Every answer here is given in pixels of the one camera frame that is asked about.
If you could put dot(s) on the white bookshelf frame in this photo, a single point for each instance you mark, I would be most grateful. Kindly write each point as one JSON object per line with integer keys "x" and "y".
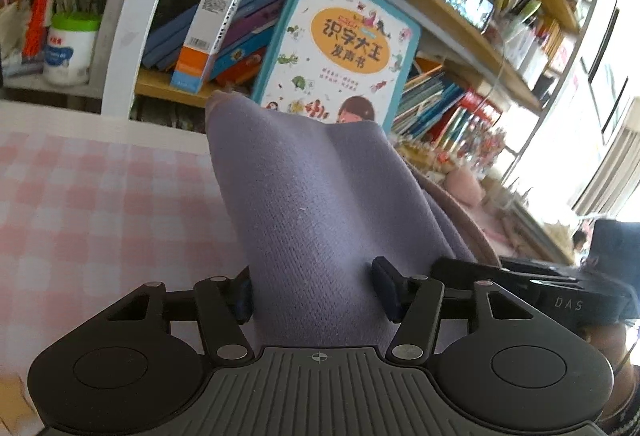
{"x": 150, "y": 16}

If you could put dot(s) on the teal children's picture book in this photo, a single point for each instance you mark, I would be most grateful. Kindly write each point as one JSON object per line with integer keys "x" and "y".
{"x": 338, "y": 61}

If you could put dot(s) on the white green-lid jar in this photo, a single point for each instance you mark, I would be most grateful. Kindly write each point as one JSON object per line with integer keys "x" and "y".
{"x": 69, "y": 48}

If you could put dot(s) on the purple and pink sweater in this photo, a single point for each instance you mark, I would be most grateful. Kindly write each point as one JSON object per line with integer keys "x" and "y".
{"x": 313, "y": 205}

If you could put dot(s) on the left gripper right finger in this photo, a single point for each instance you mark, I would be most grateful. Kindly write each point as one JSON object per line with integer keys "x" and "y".
{"x": 416, "y": 304}

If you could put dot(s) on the pink checkered table mat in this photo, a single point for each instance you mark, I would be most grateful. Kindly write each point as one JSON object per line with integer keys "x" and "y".
{"x": 84, "y": 222}

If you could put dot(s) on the pink plush toy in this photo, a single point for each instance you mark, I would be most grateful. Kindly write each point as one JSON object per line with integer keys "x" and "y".
{"x": 462, "y": 184}

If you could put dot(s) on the white orange carton box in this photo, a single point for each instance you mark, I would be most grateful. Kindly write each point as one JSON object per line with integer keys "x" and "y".
{"x": 197, "y": 56}

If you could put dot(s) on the red thick book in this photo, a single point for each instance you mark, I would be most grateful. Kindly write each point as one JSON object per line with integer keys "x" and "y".
{"x": 481, "y": 107}

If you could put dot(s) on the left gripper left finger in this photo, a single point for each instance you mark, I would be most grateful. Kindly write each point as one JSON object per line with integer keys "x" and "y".
{"x": 220, "y": 306}

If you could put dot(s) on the red hanging tassel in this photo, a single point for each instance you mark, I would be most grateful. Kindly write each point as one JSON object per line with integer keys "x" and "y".
{"x": 35, "y": 31}

